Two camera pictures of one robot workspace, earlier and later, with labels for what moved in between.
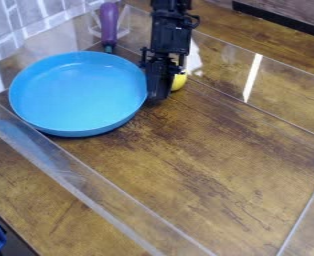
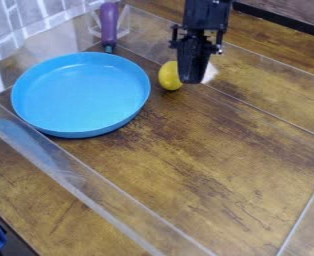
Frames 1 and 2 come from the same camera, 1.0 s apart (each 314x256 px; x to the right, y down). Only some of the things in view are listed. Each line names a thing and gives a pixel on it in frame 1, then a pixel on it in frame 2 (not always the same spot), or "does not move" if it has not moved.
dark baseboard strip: x=277 y=19 does not move
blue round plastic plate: x=78 y=93 does not move
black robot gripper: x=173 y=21 → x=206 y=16
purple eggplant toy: x=110 y=20 does not move
